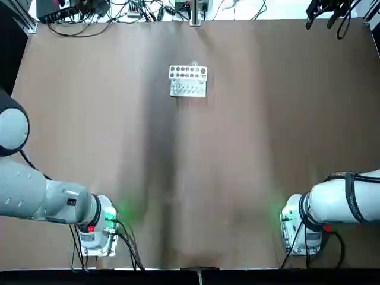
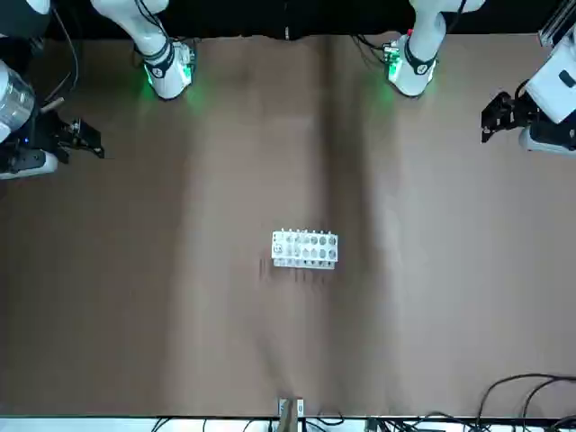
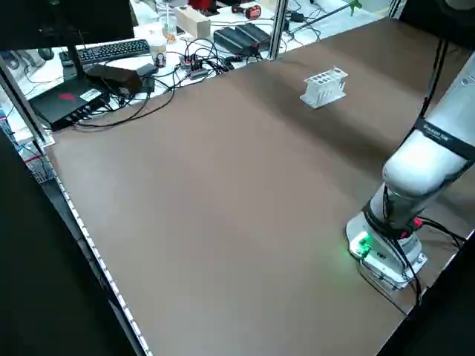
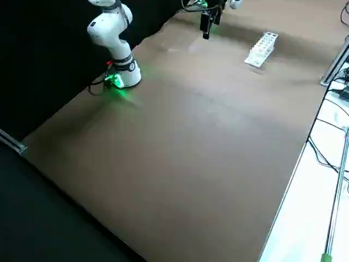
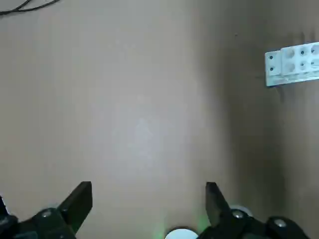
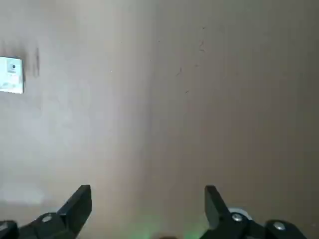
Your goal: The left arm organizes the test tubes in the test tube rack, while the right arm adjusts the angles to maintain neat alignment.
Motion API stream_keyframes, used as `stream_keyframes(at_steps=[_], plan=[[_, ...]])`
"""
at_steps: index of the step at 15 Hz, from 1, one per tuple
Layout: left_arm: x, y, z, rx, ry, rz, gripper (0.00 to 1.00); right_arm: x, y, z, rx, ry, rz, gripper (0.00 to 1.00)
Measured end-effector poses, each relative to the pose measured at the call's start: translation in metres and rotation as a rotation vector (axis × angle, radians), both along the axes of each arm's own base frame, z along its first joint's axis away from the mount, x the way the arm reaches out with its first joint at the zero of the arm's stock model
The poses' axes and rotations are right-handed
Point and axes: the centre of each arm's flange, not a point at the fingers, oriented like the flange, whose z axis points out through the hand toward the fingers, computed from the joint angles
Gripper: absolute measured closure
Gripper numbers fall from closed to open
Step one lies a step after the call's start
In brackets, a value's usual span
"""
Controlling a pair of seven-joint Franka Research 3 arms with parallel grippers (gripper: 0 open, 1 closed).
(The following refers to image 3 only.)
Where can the white test tube rack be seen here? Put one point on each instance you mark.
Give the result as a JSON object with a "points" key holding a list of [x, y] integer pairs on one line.
{"points": [[323, 92]]}

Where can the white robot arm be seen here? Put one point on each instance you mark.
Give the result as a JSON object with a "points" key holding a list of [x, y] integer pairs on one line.
{"points": [[419, 174]]}

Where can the USB hub with red plugs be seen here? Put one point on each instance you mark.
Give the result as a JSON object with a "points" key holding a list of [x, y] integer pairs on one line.
{"points": [[194, 71]]}

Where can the small black adapter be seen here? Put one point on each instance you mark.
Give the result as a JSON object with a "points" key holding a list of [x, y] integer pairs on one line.
{"points": [[147, 83]]}

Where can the black finned power supply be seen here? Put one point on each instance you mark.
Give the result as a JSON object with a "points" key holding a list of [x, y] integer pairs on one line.
{"points": [[234, 40], [256, 33]]}

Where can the paper cup with portrait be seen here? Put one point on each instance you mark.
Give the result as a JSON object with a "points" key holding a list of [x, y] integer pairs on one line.
{"points": [[159, 52]]}

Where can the black power brick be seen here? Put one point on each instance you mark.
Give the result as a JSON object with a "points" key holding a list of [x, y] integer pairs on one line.
{"points": [[115, 78]]}

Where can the pale wooden box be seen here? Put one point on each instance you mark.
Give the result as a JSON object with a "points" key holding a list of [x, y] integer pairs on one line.
{"points": [[193, 24]]}

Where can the clear plastic cup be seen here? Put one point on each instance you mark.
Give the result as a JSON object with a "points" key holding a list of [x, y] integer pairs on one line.
{"points": [[170, 31]]}

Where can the red and black power tool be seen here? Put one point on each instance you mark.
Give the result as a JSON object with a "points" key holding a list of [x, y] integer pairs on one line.
{"points": [[254, 13]]}

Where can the small black charger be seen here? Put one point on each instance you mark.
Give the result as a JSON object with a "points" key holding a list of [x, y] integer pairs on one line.
{"points": [[297, 16]]}

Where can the red object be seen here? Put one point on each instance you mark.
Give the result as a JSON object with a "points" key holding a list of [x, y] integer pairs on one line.
{"points": [[202, 5]]}

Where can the thin metal rod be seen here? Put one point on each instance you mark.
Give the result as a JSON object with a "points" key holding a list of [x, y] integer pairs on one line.
{"points": [[319, 19]]}

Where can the black keyboard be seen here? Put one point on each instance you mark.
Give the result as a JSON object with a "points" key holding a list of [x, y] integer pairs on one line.
{"points": [[111, 50]]}

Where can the black box with red logo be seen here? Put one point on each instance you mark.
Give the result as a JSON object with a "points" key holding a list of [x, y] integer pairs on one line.
{"points": [[63, 105]]}

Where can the black monitor stand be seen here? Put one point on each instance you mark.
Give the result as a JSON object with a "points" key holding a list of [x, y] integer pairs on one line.
{"points": [[74, 61]]}

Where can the green clamp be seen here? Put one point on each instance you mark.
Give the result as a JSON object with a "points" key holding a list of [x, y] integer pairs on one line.
{"points": [[354, 5]]}

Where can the black computer monitor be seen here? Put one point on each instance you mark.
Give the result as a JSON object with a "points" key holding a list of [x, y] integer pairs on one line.
{"points": [[74, 22]]}

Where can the black computer mouse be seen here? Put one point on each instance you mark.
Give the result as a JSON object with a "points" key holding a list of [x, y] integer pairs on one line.
{"points": [[45, 53]]}

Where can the aluminium frame post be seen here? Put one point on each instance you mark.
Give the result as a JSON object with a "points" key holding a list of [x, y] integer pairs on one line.
{"points": [[22, 104], [276, 29]]}

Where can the silver table edge rail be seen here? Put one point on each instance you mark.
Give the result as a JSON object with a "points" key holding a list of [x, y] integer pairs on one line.
{"points": [[96, 252]]}

